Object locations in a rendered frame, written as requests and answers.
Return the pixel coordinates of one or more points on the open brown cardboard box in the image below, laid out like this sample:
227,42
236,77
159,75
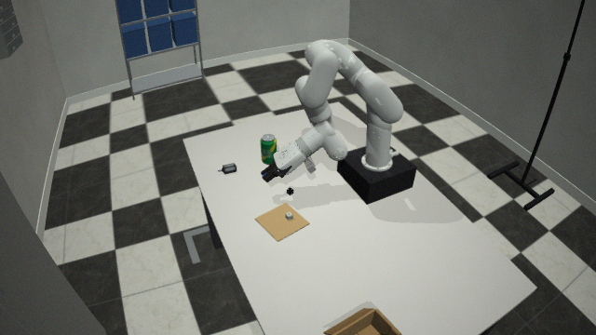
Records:
365,322

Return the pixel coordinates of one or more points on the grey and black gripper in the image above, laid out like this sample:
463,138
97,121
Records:
285,160

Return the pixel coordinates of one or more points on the green soda can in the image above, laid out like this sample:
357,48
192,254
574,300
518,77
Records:
268,148

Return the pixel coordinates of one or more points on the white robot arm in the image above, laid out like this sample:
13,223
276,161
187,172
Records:
313,90

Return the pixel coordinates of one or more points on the tan square mat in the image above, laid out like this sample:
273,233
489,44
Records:
276,224

